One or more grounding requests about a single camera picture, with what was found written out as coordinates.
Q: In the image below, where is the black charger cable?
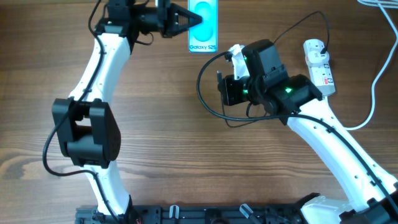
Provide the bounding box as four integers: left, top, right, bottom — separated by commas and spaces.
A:
216, 11, 331, 128

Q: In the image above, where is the turquoise screen smartphone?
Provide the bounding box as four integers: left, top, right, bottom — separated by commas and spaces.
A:
188, 0, 218, 53

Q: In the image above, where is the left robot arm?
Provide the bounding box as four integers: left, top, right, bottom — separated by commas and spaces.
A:
50, 0, 203, 223

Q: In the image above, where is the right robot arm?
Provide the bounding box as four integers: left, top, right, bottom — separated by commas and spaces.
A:
218, 39, 397, 223

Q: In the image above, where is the white charger plug adapter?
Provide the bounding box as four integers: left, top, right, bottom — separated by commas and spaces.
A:
305, 50, 330, 67

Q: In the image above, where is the white power strip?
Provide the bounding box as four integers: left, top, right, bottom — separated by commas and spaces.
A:
303, 39, 336, 97

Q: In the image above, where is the black right camera cable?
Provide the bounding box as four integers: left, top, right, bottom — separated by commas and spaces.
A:
196, 51, 398, 215

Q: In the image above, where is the black camera cable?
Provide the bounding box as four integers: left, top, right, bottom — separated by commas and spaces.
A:
196, 51, 398, 215
42, 0, 125, 224

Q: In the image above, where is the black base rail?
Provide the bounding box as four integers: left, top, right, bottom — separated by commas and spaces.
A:
74, 203, 312, 224

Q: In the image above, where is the black left camera cable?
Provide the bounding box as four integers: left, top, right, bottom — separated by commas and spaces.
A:
42, 0, 125, 224

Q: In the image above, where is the white power strip cord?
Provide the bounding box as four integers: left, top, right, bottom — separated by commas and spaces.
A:
341, 0, 398, 131

